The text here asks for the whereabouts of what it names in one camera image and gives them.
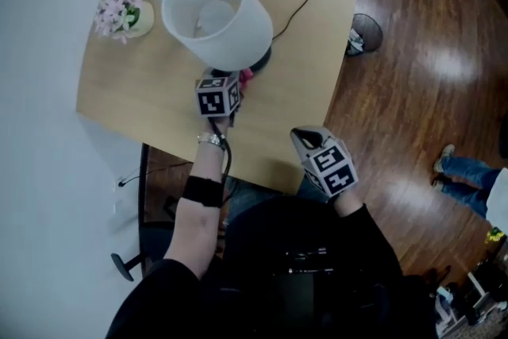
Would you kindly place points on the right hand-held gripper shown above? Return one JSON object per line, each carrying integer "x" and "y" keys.
{"x": 333, "y": 170}

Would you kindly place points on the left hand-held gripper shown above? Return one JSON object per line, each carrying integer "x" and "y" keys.
{"x": 214, "y": 101}

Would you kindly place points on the pink cleaning cloth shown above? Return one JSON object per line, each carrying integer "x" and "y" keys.
{"x": 247, "y": 76}

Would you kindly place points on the white table lamp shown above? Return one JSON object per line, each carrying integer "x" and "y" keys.
{"x": 246, "y": 31}

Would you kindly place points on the person's left forearm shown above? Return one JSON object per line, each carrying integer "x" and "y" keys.
{"x": 198, "y": 226}

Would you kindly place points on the person's right forearm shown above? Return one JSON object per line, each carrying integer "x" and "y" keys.
{"x": 349, "y": 206}

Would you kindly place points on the metal wrist watch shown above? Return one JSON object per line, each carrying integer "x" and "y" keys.
{"x": 209, "y": 139}

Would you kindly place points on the pink potted flowers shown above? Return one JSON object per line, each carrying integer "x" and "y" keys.
{"x": 119, "y": 14}

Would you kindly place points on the black mesh waste bin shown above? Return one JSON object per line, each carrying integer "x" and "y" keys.
{"x": 365, "y": 33}

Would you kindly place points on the person's black-clothed torso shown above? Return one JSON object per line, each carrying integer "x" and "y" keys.
{"x": 301, "y": 282}

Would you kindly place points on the black table leg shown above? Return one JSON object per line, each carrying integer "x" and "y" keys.
{"x": 143, "y": 210}

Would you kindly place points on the yellow potted flowers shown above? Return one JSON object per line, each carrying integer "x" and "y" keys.
{"x": 495, "y": 236}

